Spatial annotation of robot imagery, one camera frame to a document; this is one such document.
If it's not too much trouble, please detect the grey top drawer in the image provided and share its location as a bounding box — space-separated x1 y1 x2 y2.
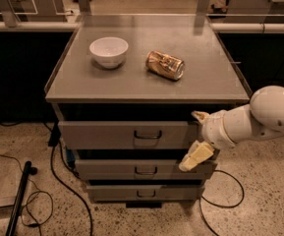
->
58 121 199 149

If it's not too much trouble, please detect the black pole on floor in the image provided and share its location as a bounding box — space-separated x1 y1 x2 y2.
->
5 161 32 236

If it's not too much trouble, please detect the black cable loop right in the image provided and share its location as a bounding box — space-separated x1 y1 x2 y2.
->
199 169 246 236

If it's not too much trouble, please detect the grey drawer cabinet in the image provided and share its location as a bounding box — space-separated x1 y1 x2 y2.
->
44 14 254 208

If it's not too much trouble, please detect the grey middle drawer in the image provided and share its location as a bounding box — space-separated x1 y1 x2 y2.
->
76 159 216 180

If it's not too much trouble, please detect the grey drawer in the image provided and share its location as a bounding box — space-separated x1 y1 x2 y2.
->
58 121 199 149
86 185 204 203
76 159 216 180

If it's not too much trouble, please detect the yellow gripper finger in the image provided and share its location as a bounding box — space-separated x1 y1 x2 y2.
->
179 141 214 172
192 111 209 125

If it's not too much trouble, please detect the thick black floor cable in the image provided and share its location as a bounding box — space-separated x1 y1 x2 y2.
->
42 121 94 236

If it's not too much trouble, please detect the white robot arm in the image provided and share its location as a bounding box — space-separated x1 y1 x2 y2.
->
179 86 284 172

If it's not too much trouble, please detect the white ceramic bowl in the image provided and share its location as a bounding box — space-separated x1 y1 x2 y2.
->
89 37 129 69

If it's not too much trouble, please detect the white horizontal rail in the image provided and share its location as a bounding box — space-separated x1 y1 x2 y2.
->
0 22 284 34

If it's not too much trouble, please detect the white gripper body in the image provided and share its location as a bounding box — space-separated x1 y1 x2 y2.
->
201 110 235 149

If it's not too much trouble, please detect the gold crushed soda can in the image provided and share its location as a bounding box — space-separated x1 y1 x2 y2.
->
145 51 185 81

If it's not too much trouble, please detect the grey flat floor plate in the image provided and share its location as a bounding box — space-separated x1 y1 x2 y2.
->
0 169 23 208

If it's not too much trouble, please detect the grey bottom drawer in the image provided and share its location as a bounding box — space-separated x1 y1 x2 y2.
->
86 185 204 203

